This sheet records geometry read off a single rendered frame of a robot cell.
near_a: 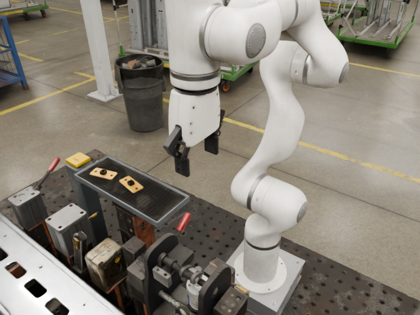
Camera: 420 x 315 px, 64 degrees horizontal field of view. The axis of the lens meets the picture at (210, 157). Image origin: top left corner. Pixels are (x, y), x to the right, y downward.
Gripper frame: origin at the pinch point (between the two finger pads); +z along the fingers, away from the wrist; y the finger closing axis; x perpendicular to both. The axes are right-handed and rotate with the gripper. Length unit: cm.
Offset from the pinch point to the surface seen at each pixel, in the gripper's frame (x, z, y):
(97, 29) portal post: -314, 60, -211
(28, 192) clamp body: -70, 39, 7
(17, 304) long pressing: -37, 45, 31
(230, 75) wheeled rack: -190, 119, -307
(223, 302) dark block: 10.0, 32.8, 4.5
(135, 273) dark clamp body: -14.4, 36.9, 9.0
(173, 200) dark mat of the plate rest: -18.8, 28.7, -11.6
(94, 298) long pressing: -22, 45, 18
